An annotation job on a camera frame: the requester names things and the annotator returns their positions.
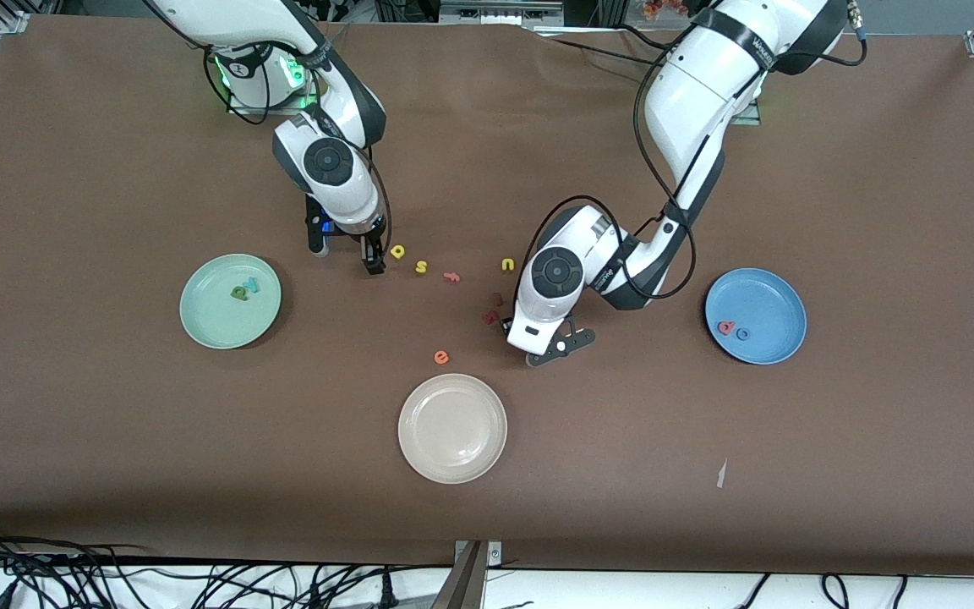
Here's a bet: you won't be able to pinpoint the green round plate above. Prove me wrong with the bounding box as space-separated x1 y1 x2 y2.
179 254 283 350

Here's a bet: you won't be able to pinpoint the orange artificial flowers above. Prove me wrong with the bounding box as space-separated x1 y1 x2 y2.
642 0 699 21

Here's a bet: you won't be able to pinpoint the grey metal equipment box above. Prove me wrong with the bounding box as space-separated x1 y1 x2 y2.
439 0 565 26

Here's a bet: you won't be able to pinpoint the brown table cover sheet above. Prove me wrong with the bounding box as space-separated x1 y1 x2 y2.
0 15 974 578

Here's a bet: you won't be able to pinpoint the thin black table cable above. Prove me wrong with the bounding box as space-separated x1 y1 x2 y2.
538 34 665 70

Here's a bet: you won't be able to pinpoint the beige round plate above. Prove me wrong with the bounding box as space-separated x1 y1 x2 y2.
397 373 508 485

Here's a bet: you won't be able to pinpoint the tangled black floor cables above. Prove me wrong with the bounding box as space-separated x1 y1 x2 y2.
0 523 433 609

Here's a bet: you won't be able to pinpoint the blue round plate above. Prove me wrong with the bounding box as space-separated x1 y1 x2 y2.
704 267 808 365

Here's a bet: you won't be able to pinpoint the grey metal post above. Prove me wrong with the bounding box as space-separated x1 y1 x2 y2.
432 540 488 609

